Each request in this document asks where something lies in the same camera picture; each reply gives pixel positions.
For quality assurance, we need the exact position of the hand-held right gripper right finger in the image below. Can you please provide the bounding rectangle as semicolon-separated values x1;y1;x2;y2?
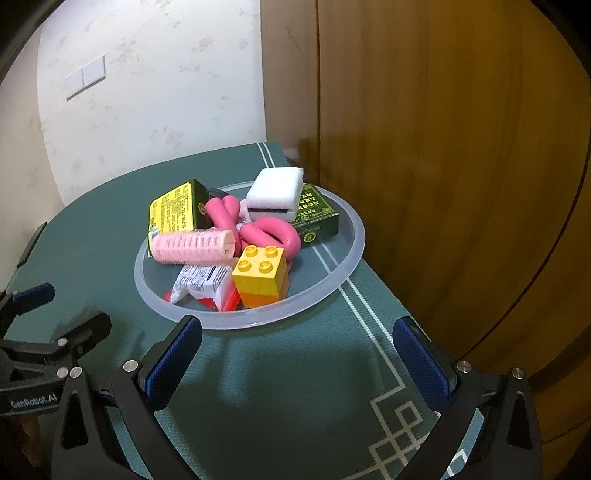
392;316;543;480

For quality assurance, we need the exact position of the clear plastic bowl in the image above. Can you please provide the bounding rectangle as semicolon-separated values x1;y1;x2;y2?
134;182;366;331

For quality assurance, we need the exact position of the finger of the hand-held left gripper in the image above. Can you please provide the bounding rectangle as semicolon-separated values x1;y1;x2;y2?
0;282;56;341
0;311;112;371

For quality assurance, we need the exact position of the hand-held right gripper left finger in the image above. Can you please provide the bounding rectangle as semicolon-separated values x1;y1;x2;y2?
51;315;204;480

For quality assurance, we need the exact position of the short pink foam curler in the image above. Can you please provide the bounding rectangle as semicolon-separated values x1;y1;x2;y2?
205;195;242;232

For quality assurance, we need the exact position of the wooden wardrobe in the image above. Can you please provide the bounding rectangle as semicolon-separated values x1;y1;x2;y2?
261;0;591;439

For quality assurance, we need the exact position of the white red snack packet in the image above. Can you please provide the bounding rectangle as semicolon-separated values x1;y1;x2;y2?
167;264;241;312

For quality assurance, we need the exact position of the yellow orange toy brick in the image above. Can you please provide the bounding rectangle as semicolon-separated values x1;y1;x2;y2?
232;244;291;309

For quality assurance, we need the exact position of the green gold-print box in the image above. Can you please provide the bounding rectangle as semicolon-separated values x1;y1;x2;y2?
290;183;340;245
148;178;214;252

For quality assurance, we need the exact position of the white wall switch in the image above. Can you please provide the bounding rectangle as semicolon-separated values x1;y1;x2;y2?
64;54;107;101

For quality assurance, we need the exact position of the white sponge black stripe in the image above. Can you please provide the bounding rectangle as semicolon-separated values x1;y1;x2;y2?
246;167;305;222

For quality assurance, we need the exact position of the long pink foam curler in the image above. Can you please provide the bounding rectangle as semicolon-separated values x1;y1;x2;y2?
235;218;301;259

